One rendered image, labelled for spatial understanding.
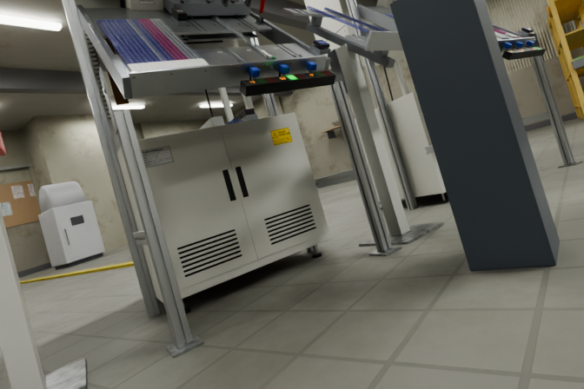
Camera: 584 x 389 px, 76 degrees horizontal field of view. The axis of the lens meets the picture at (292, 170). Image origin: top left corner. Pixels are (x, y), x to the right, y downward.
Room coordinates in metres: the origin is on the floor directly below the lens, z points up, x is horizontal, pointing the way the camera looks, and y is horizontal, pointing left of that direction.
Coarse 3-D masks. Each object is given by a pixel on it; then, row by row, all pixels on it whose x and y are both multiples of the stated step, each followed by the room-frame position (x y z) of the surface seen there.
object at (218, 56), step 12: (216, 48) 1.28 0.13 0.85; (228, 48) 1.29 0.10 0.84; (240, 48) 1.31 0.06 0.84; (252, 48) 1.33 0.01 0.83; (264, 48) 1.35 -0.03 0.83; (276, 48) 1.37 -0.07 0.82; (288, 48) 1.39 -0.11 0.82; (300, 48) 1.41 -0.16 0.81; (120, 60) 1.09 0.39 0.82; (216, 60) 1.19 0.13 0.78; (228, 60) 1.21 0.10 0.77; (240, 60) 1.22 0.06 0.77; (252, 60) 1.24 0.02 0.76
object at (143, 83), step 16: (224, 64) 1.11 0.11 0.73; (240, 64) 1.14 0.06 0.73; (256, 64) 1.17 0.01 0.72; (272, 64) 1.20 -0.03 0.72; (288, 64) 1.24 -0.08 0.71; (304, 64) 1.28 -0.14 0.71; (320, 64) 1.31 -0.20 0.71; (144, 80) 1.01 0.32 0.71; (160, 80) 1.03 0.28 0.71; (176, 80) 1.06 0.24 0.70; (192, 80) 1.08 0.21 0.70; (208, 80) 1.11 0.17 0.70; (224, 80) 1.14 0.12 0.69; (240, 80) 1.17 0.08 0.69; (144, 96) 1.03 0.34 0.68
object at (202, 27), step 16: (96, 16) 1.37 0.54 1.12; (112, 16) 1.39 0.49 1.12; (128, 16) 1.42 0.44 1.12; (144, 16) 1.45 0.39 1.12; (160, 16) 1.48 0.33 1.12; (208, 16) 1.57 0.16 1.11; (224, 16) 1.60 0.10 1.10; (176, 32) 1.35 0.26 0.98; (192, 32) 1.39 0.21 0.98; (208, 32) 1.42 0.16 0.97; (224, 32) 1.45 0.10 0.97; (240, 32) 1.59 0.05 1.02
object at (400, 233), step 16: (352, 64) 1.52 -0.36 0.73; (352, 80) 1.53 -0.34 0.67; (352, 96) 1.55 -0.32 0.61; (368, 96) 1.55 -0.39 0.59; (368, 112) 1.53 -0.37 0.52; (368, 128) 1.52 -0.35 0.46; (368, 144) 1.54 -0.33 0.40; (368, 160) 1.56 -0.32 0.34; (384, 160) 1.54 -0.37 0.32; (384, 176) 1.52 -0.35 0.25; (384, 192) 1.53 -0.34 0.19; (384, 208) 1.55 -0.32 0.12; (400, 208) 1.54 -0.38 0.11; (400, 224) 1.52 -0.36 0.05; (432, 224) 1.55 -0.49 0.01; (368, 240) 1.60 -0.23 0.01; (400, 240) 1.44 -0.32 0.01
